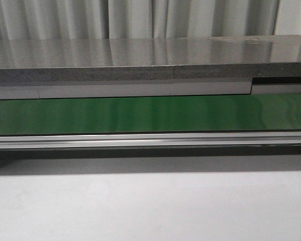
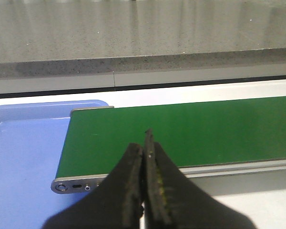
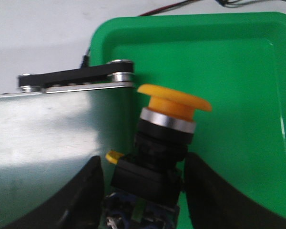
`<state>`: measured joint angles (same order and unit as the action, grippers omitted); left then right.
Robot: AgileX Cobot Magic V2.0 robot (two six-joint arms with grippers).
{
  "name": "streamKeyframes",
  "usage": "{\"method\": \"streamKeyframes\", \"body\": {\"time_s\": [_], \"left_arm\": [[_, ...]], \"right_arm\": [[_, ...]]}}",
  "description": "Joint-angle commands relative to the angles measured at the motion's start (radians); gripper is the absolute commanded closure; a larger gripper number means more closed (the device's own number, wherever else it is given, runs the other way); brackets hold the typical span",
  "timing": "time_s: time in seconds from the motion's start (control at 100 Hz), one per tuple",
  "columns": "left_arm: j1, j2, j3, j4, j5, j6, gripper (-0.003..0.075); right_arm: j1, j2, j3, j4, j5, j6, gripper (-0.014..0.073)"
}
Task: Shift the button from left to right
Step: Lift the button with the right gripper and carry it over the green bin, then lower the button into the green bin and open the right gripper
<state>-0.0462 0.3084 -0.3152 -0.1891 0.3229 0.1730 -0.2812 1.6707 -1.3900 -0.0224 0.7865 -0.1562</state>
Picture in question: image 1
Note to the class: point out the grey stone countertop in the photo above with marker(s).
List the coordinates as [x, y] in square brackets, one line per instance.
[82, 68]

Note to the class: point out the green conveyor belt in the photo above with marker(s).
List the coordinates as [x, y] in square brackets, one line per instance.
[151, 114]

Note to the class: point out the white pleated curtain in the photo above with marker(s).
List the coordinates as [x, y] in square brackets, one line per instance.
[41, 20]

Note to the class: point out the aluminium conveyor frame rail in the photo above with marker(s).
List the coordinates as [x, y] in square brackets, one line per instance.
[152, 140]

